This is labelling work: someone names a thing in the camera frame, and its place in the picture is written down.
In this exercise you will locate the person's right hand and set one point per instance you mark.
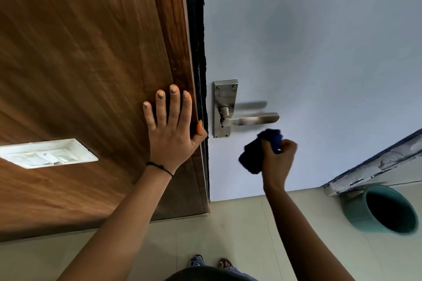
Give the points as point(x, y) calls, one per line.
point(275, 168)

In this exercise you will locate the person's left hand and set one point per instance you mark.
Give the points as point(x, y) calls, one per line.
point(171, 145)

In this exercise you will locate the person's left middle finger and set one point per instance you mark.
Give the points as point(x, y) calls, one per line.
point(174, 103)

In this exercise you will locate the person's right fingers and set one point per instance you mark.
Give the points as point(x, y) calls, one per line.
point(287, 147)

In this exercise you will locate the person's left thumb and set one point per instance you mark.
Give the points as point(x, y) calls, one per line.
point(199, 132)

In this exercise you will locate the person's left little finger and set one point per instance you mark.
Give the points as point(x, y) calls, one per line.
point(149, 116)

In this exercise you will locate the dark blue cleaning cloth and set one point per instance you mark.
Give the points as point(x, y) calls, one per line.
point(253, 155)

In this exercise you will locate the person's left forearm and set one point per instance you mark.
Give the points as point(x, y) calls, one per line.
point(118, 224)

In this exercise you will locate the person's right forearm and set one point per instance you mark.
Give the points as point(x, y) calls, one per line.
point(303, 241)

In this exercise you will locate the black wrist thread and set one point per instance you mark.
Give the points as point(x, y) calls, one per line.
point(160, 167)

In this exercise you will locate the black door seal strip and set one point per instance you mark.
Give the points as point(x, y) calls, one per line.
point(197, 27)

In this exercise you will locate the teal plastic bucket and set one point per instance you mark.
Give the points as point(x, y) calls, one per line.
point(359, 211)

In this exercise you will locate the pale grey door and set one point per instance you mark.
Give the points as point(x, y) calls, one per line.
point(313, 43)

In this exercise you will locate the blue jeans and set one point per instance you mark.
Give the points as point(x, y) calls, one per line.
point(197, 261)

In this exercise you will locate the person's sandalled foot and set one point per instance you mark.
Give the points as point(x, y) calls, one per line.
point(225, 263)

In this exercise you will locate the person's dark top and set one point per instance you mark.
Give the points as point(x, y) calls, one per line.
point(207, 275)

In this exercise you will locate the brown wooden wall panel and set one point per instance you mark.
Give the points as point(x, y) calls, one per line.
point(82, 60)

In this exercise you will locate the paint-stained white door frame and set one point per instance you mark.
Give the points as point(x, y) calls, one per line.
point(372, 168)

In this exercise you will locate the white switch plate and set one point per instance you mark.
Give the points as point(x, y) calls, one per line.
point(46, 154)

